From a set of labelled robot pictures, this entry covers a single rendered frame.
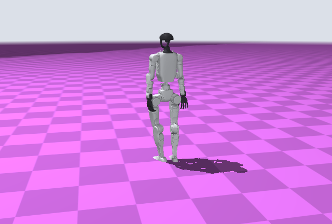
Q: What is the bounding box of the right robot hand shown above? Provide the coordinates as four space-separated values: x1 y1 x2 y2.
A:
178 91 188 109

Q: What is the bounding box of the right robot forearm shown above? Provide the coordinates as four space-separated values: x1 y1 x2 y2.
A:
177 76 185 95

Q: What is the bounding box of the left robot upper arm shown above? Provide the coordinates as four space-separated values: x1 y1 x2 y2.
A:
148 53 160 80

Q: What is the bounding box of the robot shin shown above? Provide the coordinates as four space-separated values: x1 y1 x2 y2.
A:
171 124 179 158
153 126 164 158

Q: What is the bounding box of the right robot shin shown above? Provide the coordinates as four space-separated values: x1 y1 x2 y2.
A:
171 124 179 158

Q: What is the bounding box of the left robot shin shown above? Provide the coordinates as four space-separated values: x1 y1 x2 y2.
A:
153 126 164 158

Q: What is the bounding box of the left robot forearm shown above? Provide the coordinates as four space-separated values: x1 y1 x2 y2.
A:
146 74 154 98

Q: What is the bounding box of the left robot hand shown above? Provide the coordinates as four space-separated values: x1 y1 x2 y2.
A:
146 94 156 112

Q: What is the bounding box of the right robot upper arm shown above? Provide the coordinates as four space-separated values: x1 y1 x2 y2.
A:
175 53 183 79

